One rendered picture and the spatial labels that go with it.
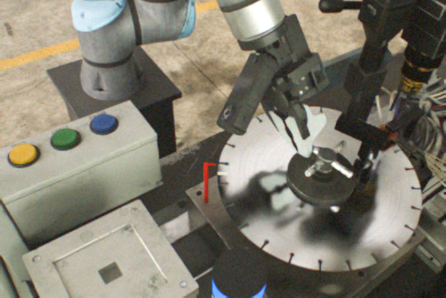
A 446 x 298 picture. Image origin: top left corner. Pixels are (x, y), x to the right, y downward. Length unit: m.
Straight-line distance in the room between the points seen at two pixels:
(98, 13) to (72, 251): 0.52
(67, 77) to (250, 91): 0.72
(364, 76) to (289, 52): 0.11
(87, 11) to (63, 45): 1.66
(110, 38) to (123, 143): 0.31
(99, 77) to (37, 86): 1.34
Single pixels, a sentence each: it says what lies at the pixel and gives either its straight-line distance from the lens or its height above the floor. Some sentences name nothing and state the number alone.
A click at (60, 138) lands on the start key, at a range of 0.84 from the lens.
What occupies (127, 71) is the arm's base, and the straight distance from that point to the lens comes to 1.11.
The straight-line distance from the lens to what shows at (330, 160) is 0.66.
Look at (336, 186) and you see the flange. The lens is 0.69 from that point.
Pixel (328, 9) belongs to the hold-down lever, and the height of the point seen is 1.21.
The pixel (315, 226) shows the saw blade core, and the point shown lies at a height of 0.95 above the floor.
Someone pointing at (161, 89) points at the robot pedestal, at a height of 0.75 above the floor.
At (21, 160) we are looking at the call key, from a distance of 0.82.
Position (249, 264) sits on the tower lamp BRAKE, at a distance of 0.37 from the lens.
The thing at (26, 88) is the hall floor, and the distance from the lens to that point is 2.44.
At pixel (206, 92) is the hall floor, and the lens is 2.28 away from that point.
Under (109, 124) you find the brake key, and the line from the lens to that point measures 0.84.
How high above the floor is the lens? 1.49
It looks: 47 degrees down
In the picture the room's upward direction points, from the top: 10 degrees clockwise
